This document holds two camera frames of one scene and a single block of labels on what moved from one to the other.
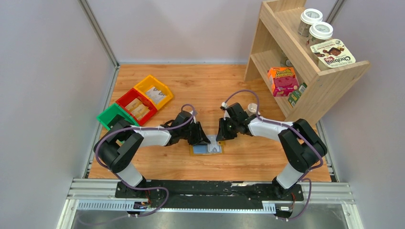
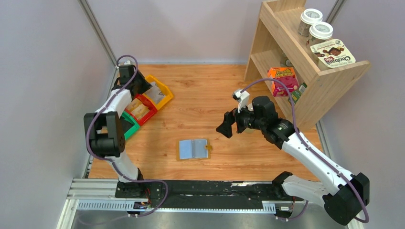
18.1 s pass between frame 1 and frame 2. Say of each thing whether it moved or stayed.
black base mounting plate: stayed
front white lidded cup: stayed
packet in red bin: stayed
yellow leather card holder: moved
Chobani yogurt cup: stayed
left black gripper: moved
